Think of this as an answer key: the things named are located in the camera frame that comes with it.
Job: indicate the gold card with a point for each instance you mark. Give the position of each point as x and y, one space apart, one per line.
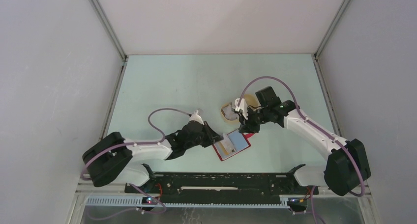
226 148

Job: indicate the white credit card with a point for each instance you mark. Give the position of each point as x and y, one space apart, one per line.
227 139

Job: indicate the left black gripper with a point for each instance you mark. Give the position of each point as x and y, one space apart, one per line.
212 137

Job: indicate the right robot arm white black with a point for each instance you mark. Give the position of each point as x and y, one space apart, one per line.
346 166

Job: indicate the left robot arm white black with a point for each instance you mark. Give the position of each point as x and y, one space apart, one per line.
114 160

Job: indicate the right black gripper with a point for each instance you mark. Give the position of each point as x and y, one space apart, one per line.
246 126

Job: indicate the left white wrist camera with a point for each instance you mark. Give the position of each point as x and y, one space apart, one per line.
196 116

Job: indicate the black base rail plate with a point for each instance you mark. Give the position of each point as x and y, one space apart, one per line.
224 188

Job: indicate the white cable duct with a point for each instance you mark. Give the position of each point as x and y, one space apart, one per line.
141 201

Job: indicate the red card holder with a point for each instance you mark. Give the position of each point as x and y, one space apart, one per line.
240 141

